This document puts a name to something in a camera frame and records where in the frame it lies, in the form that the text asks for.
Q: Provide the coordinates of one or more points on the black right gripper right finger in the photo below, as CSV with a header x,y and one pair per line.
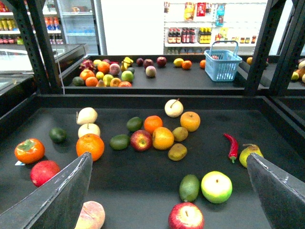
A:
x,y
282,195

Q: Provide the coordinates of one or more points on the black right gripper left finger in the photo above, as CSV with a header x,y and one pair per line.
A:
x,y
56,204

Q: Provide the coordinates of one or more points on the far shelf orange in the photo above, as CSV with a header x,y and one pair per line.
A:
x,y
186,65

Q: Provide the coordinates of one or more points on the far shelf lemon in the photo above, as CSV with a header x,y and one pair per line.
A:
x,y
178,62

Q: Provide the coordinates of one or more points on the red pomegranate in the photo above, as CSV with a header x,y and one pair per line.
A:
x,y
43,171

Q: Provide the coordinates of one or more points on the pale peach front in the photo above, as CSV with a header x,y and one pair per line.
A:
x,y
92,216

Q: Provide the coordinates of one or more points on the green yellow pear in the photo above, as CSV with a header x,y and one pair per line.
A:
x,y
245,153

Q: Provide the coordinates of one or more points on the white price label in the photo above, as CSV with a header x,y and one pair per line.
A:
x,y
19,163

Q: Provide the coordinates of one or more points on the orange persimmon with green calyx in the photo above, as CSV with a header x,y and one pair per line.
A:
x,y
29,151

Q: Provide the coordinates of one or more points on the red chili pepper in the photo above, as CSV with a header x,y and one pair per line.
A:
x,y
233,153

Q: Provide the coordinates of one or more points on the green apple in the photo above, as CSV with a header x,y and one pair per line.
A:
x,y
216,187

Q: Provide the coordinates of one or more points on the dark green avocado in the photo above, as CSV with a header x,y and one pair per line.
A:
x,y
57,135

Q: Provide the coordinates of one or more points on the round orange centre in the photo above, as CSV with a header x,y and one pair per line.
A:
x,y
90,143

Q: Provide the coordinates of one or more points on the white pear upright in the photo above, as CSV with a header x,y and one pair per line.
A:
x,y
89,128

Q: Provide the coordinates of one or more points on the green lime lower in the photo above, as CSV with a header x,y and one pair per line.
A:
x,y
120,142

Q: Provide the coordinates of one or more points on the green lime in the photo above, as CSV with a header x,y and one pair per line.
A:
x,y
120,142
134,124

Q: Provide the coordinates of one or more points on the white pear lying sideways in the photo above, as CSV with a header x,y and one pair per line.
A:
x,y
87,115

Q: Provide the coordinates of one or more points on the green avocado near front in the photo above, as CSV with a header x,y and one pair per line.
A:
x,y
189,188

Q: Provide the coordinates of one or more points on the red apple front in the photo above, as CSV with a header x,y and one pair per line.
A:
x,y
186,216

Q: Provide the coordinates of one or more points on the red apple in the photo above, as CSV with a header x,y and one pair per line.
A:
x,y
186,216
141,140

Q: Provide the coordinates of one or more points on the red apple centre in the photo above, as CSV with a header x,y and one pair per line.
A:
x,y
141,140

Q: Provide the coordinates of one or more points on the green lime upper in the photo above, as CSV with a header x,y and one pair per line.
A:
x,y
134,124

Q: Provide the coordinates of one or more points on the brown kiwi lower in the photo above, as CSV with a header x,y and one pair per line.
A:
x,y
177,152

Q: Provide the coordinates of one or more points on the brown kiwi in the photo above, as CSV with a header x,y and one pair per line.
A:
x,y
177,152
180,134

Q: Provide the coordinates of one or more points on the yellow orange apple back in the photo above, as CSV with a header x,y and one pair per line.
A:
x,y
190,120

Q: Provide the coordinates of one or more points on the yellow orange apple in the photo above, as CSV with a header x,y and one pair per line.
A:
x,y
162,138
190,120

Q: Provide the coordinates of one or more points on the brown kiwi upper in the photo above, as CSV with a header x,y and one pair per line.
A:
x,y
180,134

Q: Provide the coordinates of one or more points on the small orange mandarin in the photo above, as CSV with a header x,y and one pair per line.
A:
x,y
152,122

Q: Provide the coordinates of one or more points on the yellow orange apple front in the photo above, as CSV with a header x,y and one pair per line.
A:
x,y
162,138

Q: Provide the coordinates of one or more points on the glass freezer chest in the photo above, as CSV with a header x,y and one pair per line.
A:
x,y
51,71

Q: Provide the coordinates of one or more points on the far fruit pile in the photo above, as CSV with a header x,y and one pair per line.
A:
x,y
107,73

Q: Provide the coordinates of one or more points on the white pear with stem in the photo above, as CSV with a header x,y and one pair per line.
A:
x,y
173,108

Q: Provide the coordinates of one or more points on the blue plastic basket far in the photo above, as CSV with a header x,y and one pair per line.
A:
x,y
221,65

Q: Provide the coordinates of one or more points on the white wall product shelf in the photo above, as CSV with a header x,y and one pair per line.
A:
x,y
193,26

